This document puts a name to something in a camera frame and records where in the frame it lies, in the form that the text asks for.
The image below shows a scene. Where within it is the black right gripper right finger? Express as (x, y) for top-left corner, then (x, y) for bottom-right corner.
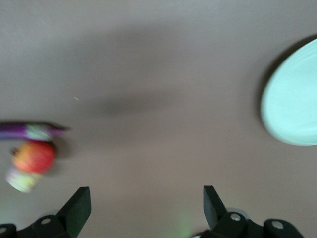
(202, 185), (305, 238)

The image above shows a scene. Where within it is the red apple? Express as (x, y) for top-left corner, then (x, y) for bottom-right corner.
(10, 140), (56, 174)

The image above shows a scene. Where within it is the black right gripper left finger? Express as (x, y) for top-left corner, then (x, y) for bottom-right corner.
(0, 186), (92, 238)

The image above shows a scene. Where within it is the purple eggplant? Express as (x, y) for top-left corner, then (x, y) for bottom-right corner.
(0, 120), (73, 142)

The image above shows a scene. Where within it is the yellow-green pink peach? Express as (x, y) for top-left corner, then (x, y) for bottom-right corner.
(4, 167), (42, 194)

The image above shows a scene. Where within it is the brown table cloth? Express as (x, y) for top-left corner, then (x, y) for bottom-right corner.
(0, 0), (317, 238)

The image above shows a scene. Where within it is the pale green round plate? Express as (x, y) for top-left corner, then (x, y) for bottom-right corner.
(260, 37), (317, 147)

